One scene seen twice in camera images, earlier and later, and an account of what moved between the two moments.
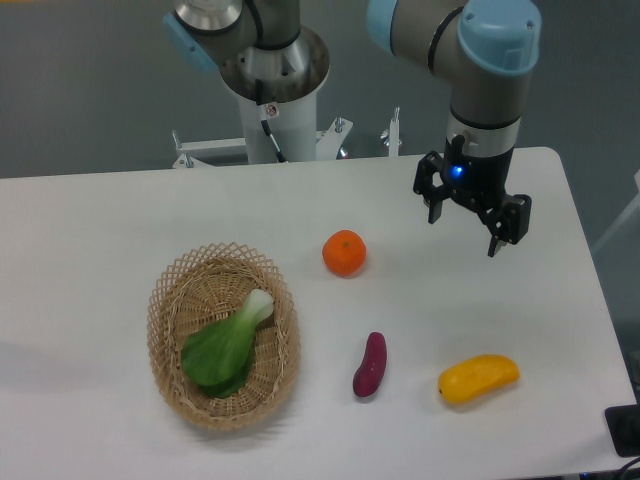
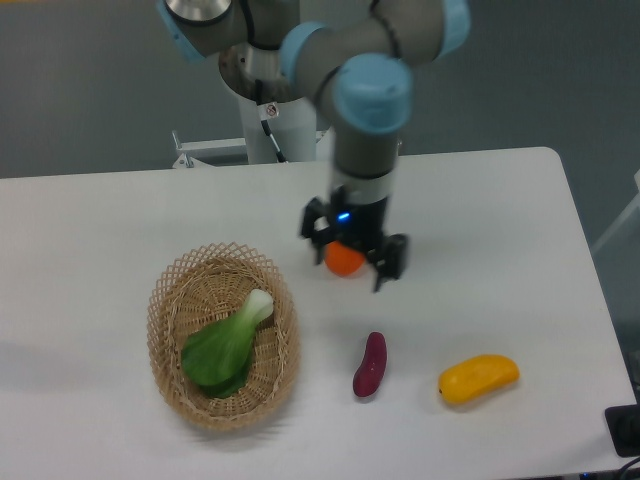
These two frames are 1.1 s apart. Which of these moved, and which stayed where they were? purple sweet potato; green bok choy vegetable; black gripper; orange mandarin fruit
Moved: black gripper
Stayed: green bok choy vegetable; orange mandarin fruit; purple sweet potato
